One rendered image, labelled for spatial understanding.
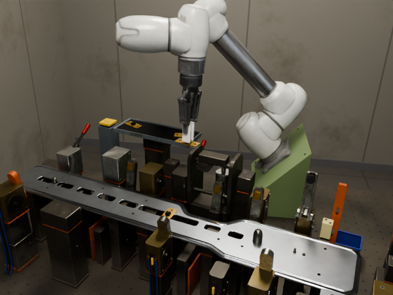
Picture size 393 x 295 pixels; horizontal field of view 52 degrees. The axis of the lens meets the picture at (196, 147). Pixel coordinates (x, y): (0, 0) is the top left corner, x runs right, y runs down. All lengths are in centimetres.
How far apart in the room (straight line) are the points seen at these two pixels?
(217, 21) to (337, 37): 206
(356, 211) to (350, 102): 186
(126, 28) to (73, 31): 285
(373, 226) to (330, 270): 83
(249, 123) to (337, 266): 88
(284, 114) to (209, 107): 196
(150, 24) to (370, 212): 150
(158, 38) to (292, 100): 96
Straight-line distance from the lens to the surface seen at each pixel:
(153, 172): 161
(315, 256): 139
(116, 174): 170
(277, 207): 203
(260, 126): 199
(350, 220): 215
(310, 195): 144
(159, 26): 126
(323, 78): 383
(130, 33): 126
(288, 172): 193
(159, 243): 131
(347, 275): 136
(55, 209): 155
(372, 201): 235
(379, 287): 127
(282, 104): 200
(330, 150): 410
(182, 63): 129
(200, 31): 126
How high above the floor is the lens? 187
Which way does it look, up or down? 26 degrees down
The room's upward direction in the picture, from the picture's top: 1 degrees clockwise
